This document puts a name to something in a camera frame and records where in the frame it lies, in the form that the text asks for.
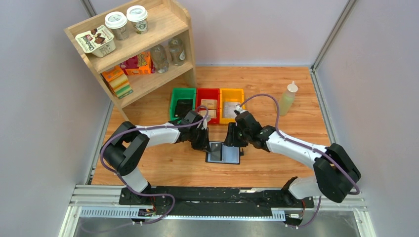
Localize black credit cards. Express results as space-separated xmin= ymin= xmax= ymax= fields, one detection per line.
xmin=173 ymin=99 xmax=193 ymax=118

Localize black VIP credit card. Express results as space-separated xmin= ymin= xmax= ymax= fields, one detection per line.
xmin=209 ymin=143 xmax=223 ymax=162

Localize black card holder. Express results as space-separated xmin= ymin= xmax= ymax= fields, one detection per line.
xmin=206 ymin=142 xmax=244 ymax=164

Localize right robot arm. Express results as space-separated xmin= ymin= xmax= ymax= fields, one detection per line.
xmin=224 ymin=111 xmax=361 ymax=203

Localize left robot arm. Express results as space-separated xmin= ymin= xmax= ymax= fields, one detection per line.
xmin=100 ymin=110 xmax=210 ymax=194

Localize silver patterned cards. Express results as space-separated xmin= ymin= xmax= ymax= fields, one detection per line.
xmin=222 ymin=101 xmax=240 ymax=119

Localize red plastic bin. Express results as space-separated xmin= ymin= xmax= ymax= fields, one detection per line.
xmin=195 ymin=88 xmax=220 ymax=124

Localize green plastic bin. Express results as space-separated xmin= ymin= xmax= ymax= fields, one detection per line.
xmin=169 ymin=88 xmax=196 ymax=120

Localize yellow plastic bin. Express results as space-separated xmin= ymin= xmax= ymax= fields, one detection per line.
xmin=219 ymin=88 xmax=245 ymax=124

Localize green squeeze bottle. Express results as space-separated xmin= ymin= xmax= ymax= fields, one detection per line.
xmin=279 ymin=81 xmax=298 ymax=116

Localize orange snack box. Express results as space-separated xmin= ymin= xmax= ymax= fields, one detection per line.
xmin=119 ymin=51 xmax=156 ymax=76

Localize clear glass jar right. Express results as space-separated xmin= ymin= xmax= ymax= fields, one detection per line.
xmin=168 ymin=37 xmax=186 ymax=66

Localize green yellow sponge pack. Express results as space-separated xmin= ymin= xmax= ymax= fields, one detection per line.
xmin=108 ymin=74 xmax=133 ymax=99

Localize wooden shelf unit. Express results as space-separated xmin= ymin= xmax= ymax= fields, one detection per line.
xmin=64 ymin=0 xmax=197 ymax=120

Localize right white lidded cup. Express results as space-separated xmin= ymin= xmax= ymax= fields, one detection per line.
xmin=126 ymin=5 xmax=148 ymax=35

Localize white lidded cup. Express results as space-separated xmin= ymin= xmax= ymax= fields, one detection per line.
xmin=105 ymin=11 xmax=129 ymax=40
xmin=126 ymin=5 xmax=148 ymax=35

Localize chocolate pudding tub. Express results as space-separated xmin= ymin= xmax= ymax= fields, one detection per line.
xmin=75 ymin=25 xmax=116 ymax=58

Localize left white lidded cup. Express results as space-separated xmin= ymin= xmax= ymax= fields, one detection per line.
xmin=105 ymin=11 xmax=129 ymax=40

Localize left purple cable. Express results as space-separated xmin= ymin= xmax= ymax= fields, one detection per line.
xmin=99 ymin=105 xmax=210 ymax=225

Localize purple cable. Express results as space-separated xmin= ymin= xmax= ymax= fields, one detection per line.
xmin=235 ymin=93 xmax=361 ymax=229
xmin=99 ymin=105 xmax=210 ymax=225

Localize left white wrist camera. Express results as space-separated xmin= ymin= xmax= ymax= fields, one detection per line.
xmin=201 ymin=115 xmax=211 ymax=130

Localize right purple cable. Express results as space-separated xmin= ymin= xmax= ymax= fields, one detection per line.
xmin=235 ymin=93 xmax=361 ymax=229

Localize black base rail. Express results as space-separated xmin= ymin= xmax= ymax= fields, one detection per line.
xmin=118 ymin=186 xmax=315 ymax=210

